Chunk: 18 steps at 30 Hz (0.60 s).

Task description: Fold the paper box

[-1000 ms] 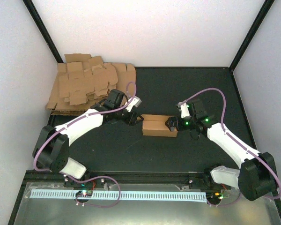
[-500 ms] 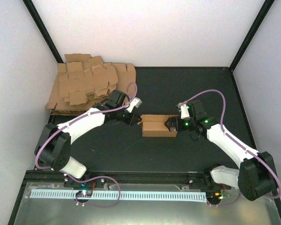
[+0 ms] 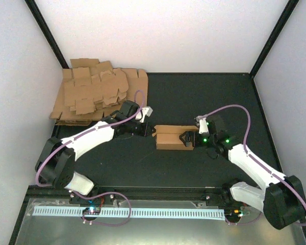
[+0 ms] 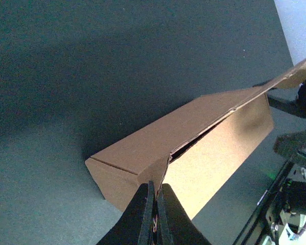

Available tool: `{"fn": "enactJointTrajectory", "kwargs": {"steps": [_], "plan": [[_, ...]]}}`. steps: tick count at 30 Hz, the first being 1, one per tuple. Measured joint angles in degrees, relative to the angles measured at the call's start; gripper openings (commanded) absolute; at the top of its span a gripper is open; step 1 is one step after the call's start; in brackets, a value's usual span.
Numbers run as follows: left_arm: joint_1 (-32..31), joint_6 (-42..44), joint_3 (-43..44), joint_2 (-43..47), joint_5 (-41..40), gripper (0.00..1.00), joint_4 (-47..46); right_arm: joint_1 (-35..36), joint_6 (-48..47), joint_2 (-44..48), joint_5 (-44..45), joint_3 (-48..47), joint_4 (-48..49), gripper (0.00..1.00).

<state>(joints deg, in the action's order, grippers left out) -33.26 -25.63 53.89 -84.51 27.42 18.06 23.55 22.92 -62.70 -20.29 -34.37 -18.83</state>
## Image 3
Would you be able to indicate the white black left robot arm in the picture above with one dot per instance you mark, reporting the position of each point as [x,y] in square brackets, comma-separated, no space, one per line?
[56,164]

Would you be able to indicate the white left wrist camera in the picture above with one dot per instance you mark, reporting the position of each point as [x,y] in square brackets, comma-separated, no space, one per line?
[143,114]

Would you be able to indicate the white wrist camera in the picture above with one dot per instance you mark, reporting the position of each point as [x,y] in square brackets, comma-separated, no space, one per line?
[143,114]
[202,124]

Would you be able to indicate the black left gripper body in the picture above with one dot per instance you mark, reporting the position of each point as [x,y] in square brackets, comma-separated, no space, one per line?
[138,131]

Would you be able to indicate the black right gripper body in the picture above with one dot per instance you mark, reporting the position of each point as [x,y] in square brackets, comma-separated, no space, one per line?
[211,139]

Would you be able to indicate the white slotted cable duct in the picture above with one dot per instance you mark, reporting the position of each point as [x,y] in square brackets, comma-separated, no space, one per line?
[108,212]

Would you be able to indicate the brown cardboard box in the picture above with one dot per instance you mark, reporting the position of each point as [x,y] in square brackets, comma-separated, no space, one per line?
[168,137]

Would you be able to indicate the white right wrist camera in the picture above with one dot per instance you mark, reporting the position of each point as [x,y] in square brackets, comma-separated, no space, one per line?
[202,124]

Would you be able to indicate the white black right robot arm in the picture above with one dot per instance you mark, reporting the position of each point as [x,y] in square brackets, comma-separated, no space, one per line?
[280,198]

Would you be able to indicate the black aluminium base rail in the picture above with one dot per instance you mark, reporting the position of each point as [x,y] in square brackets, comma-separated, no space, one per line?
[211,196]

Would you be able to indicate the stack of flat cardboard blanks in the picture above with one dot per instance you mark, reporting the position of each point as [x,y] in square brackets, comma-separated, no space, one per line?
[92,89]

